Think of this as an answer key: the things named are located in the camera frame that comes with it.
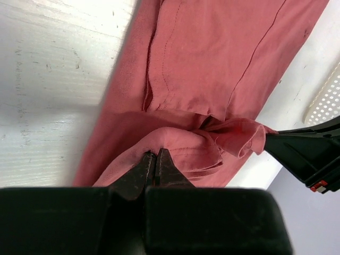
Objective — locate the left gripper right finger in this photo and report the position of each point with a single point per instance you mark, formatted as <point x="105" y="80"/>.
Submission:
<point x="167" y="175"/>

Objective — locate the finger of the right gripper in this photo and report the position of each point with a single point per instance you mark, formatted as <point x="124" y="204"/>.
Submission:
<point x="310" y="154"/>

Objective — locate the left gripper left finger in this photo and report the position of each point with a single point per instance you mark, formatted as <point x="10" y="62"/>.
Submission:
<point x="132" y="184"/>

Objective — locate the red t-shirt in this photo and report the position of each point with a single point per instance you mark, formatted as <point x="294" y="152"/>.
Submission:
<point x="192" y="78"/>

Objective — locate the white plastic basket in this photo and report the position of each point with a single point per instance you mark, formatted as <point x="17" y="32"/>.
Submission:
<point x="325" y="105"/>

